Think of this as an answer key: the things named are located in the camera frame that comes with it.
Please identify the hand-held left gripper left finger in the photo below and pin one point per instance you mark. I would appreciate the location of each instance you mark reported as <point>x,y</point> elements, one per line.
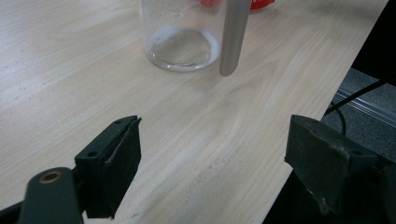
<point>106,168</point>

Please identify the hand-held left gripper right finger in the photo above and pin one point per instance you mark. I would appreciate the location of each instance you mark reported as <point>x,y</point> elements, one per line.
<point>330,161</point>

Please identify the white powder packet pink print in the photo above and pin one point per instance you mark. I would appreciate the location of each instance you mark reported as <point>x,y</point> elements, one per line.
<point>262,3</point>

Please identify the clear glass jar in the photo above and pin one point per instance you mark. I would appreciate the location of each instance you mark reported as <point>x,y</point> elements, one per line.
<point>174,46</point>

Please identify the aluminium floor rail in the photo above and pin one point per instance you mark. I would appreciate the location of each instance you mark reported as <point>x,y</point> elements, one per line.
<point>373,109</point>

